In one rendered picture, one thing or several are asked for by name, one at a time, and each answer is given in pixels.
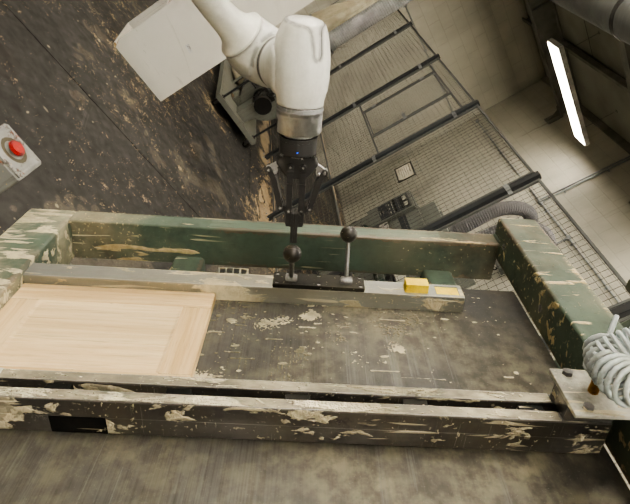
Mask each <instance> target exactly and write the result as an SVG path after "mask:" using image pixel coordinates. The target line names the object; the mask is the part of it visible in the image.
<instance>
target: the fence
mask: <svg viewBox="0 0 630 504"><path fill-rule="evenodd" d="M23 279H24V283H32V284H51V285H70V286H89V287H108V288H127V289H146V290H165V291H184V292H203V293H215V295H216V300H230V301H249V302H268V303H287V304H306V305H325V306H345V307H364V308H383V309H402V310H421V311H441V312H460V313H461V312H462V309H463V305H464V301H465V297H464V294H463V292H462V290H461V287H460V286H458V285H439V284H429V290H428V294H426V293H407V292H405V290H404V286H403V285H404V283H402V282H383V281H365V280H364V285H365V291H364V292H350V291H331V290H312V289H293V288H274V287H272V283H273V276H272V275H253V274H234V273H216V272H197V271H178V270H160V269H141V268H123V267H104V266H85V265H67V264H48V263H32V265H31V266H30V267H29V268H28V269H27V270H26V271H25V272H24V273H23ZM435 287H448V288H457V291H458V293H459V295H445V294H437V293H436V290H435Z"/></svg>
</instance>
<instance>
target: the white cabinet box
mask: <svg viewBox="0 0 630 504"><path fill-rule="evenodd" d="M229 1H230V2H231V3H232V4H233V5H234V6H235V7H236V8H238V9H239V10H240V11H242V12H244V13H250V12H256V13H258V14H259V15H260V16H261V17H262V18H264V19H265V20H266V21H268V22H269V23H271V24H272V25H274V26H276V25H278V24H279V23H281V22H282V21H283V19H284V18H285V17H286V16H288V15H293V14H294V13H296V12H297V11H299V10H300V9H302V8H303V7H305V6H307V5H308V4H310V3H311V2H313V1H314V0H229ZM114 44H115V46H116V48H117V49H118V51H119V52H120V53H121V54H122V55H123V57H124V58H125V59H126V60H127V62H128V63H129V64H130V65H131V66H132V68H133V69H134V70H135V71H136V72H137V74H138V75H139V76H140V77H141V78H142V80H143V81H144V82H145V83H146V85H147V86H148V87H149V88H150V89H151V91H152V92H153V93H154V94H155V95H156V97H157V98H158V99H159V100H160V101H163V100H164V99H166V98H167V97H169V96H170V95H172V94H173V93H175V92H176V91H178V90H179V89H181V88H182V87H184V86H185V85H187V84H188V83H190V82H191V81H193V80H194V79H196V78H197V77H199V76H200V75H202V74H203V73H205V72H207V71H208V70H210V69H211V68H213V67H214V66H216V65H217V64H219V63H220V62H222V61H223V60H225V59H226V56H225V55H224V54H223V53H222V50H221V46H222V41H221V38H220V36H219V35H218V34H217V32H216V31H215V30H214V29H213V27H212V26H211V25H210V24H209V23H208V21H207V20H206V19H205V18H204V17H203V15H202V14H201V13H200V12H199V10H198V9H197V8H196V6H195V5H194V4H193V2H192V1H191V0H159V1H157V2H156V3H154V4H153V5H152V6H150V7H149V8H148V9H146V10H145V11H143V12H142V13H141V14H139V15H138V16H136V17H135V18H134V19H132V20H131V21H130V22H128V23H127V24H126V26H125V27H124V29H123V30H122V32H121V33H120V34H119V36H118V37H117V39H116V40H115V41H114Z"/></svg>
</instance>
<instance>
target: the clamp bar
mask: <svg viewBox="0 0 630 504"><path fill-rule="evenodd" d="M615 333H616V336H617V337H618V338H620V339H621V342H622V343H624V344H625V345H626V347H627V348H628V350H629V352H630V341H629V338H628V336H629V337H630V327H629V329H628V328H623V329H622V332H621V331H620V330H616V332H615ZM609 336H610V337H611V338H612V340H613V341H614V343H615V344H616V346H617V347H618V348H619V350H620V351H621V352H622V353H623V354H625V355H629V352H627V351H626V350H625V349H624V347H623V346H622V345H621V343H620V342H619V341H618V339H617V338H616V337H615V335H614V334H613V333H609ZM629 356H630V355H629ZM584 359H585V357H584ZM584 359H583V365H582V366H583V368H584V370H574V369H569V368H563V369H553V368H550V369H549V373H550V375H551V377H552V379H553V380H554V382H555V384H554V387H553V389H552V392H551V394H546V393H524V392H502V391H481V390H459V389H437V388H416V387H394V386H372V385H350V384H329V383H307V382H285V381H263V380H242V379H220V378H198V377H176V376H155V375H133V374H111V373H90V372H68V371H46V370H24V369H4V368H0V429H23V430H46V431H56V432H80V433H103V434H108V433H113V434H136V435H159V436H183V437H206V438H230V439H253V440H277V441H300V442H324V443H347V444H371V445H394V446H418V447H441V448H465V449H488V450H511V451H535V452H558V453H582V454H599V453H600V451H601V448H602V446H603V444H604V442H605V439H606V437H607V435H608V433H609V431H610V429H611V427H612V421H613V420H630V408H623V407H620V406H618V405H616V404H615V402H614V401H612V400H610V399H608V398H607V397H606V395H605V394H604V393H602V392H600V390H599V388H598V386H596V385H594V383H593V381H592V379H591V378H590V376H589V374H588V372H587V368H586V367H585V364H584Z"/></svg>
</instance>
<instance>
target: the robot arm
mask: <svg viewBox="0 0 630 504"><path fill-rule="evenodd" d="M191 1H192V2H193V4H194V5H195V6H196V8H197V9H198V10H199V12H200V13H201V14H202V15H203V17H204V18H205V19H206V20H207V21H208V23H209V24H210V25H211V26H212V27H213V29H214V30H215V31H216V32H217V34H218V35H219V36H220V38H221V41H222V46H221V50H222V53H223V54H224V55H225V56H226V58H227V59H228V61H229V63H230V65H231V66H232V68H233V69H234V70H235V71H236V72H237V73H238V74H239V75H241V76H242V77H244V78H245V79H247V80H249V81H251V82H253V83H255V84H258V85H260V86H263V87H266V88H271V90H272V91H273V93H275V94H276V98H277V105H276V110H277V114H276V119H277V132H278V133H280V135H279V155H278V156H277V159H276V161H275V162H273V163H271V164H270V163H268V164H267V165H266V169H265V170H266V172H267V174H268V175H269V177H270V179H271V183H272V188H273V192H274V196H275V201H276V205H277V209H278V210H279V211H281V210H282V211H284V212H285V213H286V218H285V225H286V226H289V227H290V243H297V229H298V227H302V226H303V217H304V213H306V212H312V210H313V207H314V204H315V201H316V198H317V195H318V192H319V189H320V186H321V184H322V181H323V180H324V179H325V177H326V176H327V175H328V168H327V167H323V166H321V165H320V164H319V163H318V159H317V157H316V153H317V138H318V135H319V134H320V133H321V131H322V117H323V110H324V108H323V105H324V99H325V96H326V93H327V91H328V85H329V78H330V63H331V52H330V41H329V35H328V30H327V26H326V24H325V23H324V22H323V21H322V20H320V19H318V18H315V17H312V16H307V15H288V16H286V17H285V18H284V19H283V21H282V23H281V24H280V26H279V29H278V28H277V27H275V26H274V25H272V24H271V23H269V22H268V21H266V20H265V19H264V18H262V17H261V16H260V15H259V14H258V13H256V12H250V13H244V12H242V11H240V10H239V9H238V8H236V7H235V6H234V5H233V4H232V3H231V2H230V1H229V0H191ZM277 167H279V168H280V169H281V171H282V172H283V174H284V175H285V176H286V177H287V193H286V204H285V203H283V198H282V194H281V189H280V185H279V181H278V176H277V172H278V168H277ZM315 169H316V175H317V176H316V179H315V182H314V185H313V188H312V191H311V194H310V197H309V200H308V203H307V204H306V205H304V200H305V182H306V178H308V177H309V176H310V174H311V173H312V172H313V171H314V170H315ZM293 179H299V180H300V183H299V204H298V208H292V194H293Z"/></svg>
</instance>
